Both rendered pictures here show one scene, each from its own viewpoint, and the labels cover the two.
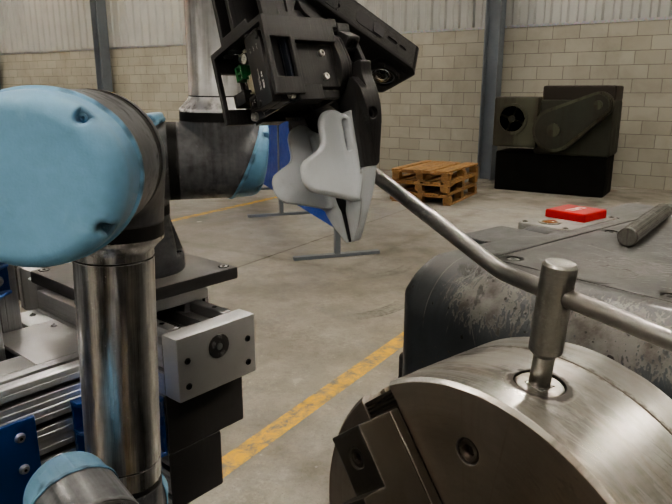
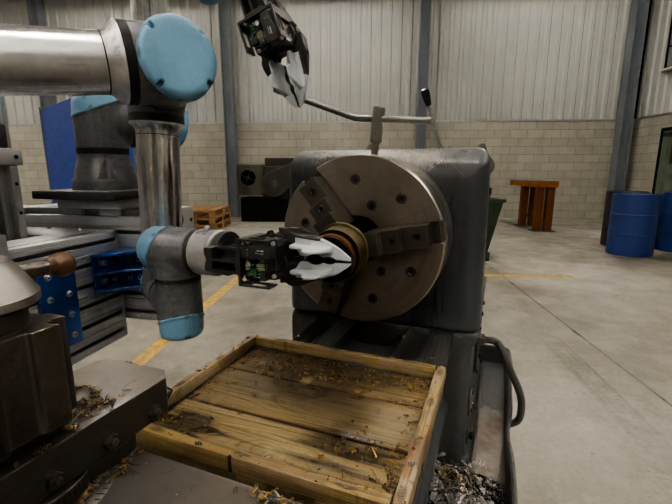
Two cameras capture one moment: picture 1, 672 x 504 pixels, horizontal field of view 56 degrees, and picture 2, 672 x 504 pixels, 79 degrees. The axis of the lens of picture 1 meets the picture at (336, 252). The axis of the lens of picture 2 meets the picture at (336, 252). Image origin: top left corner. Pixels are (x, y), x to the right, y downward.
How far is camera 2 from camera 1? 0.46 m
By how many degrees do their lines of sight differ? 28
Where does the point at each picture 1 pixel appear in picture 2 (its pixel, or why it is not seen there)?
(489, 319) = not seen: hidden behind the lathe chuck
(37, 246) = (184, 85)
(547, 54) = (263, 140)
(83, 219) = (203, 76)
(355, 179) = (301, 79)
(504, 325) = not seen: hidden behind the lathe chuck
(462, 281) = (318, 156)
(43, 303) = (29, 221)
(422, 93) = (186, 163)
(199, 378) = not seen: hidden behind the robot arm
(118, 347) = (168, 179)
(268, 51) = (275, 17)
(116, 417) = (167, 219)
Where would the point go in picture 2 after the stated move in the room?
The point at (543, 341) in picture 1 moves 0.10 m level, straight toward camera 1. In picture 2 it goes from (376, 135) to (392, 130)
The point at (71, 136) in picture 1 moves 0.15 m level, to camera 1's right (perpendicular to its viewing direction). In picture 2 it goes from (199, 38) to (294, 52)
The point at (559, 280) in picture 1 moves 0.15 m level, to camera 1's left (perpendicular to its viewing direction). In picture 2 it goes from (380, 111) to (304, 104)
